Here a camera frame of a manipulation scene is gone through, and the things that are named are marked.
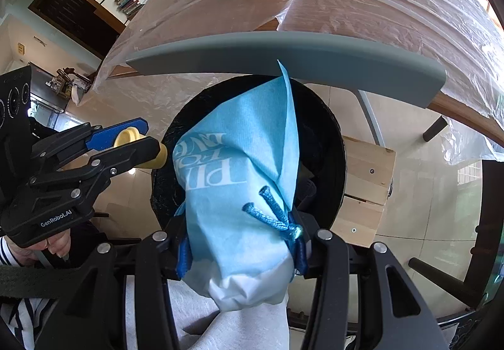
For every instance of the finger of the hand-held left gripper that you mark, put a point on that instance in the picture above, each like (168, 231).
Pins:
(106, 135)
(118, 157)

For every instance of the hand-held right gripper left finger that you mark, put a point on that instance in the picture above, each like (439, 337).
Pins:
(184, 259)

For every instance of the pale yellow plastic cap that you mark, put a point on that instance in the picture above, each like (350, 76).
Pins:
(126, 137)

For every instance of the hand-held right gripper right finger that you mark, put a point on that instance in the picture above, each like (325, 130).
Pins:
(301, 259)

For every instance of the person's grey pants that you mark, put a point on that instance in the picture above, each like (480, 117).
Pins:
(197, 318)

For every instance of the person's left hand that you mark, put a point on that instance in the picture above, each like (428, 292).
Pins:
(55, 247)

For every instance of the dark wooden chair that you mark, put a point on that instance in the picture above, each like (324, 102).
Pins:
(482, 224)

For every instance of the person's striped shirt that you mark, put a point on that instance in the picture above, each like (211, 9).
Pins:
(19, 314)

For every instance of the dark wooden door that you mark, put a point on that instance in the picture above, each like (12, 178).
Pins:
(75, 15)

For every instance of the grey chair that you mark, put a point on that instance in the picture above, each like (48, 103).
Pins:
(275, 50)

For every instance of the black round trash bin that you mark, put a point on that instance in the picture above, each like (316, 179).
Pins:
(327, 145)

